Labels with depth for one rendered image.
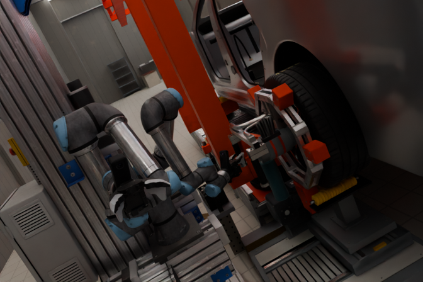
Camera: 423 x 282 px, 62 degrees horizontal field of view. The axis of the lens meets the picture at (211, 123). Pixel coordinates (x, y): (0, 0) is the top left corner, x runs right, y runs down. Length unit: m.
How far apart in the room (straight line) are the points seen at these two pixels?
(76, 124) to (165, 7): 1.06
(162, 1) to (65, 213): 1.26
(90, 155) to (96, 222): 0.40
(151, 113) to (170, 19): 0.72
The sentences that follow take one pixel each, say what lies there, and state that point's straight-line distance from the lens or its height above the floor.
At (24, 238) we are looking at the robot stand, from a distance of 1.67.
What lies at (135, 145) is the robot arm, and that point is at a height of 1.27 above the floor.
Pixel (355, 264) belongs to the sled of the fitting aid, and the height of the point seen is 0.16.
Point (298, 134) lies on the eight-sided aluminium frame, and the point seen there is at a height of 0.94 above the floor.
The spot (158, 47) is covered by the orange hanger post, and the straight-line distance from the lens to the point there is 4.07.
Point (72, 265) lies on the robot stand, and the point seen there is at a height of 0.89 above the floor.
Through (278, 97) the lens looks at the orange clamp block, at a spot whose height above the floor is 1.13.
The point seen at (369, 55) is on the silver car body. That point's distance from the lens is 1.34.
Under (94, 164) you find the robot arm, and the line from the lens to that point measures 1.38.
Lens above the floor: 1.53
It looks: 14 degrees down
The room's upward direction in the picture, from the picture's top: 25 degrees counter-clockwise
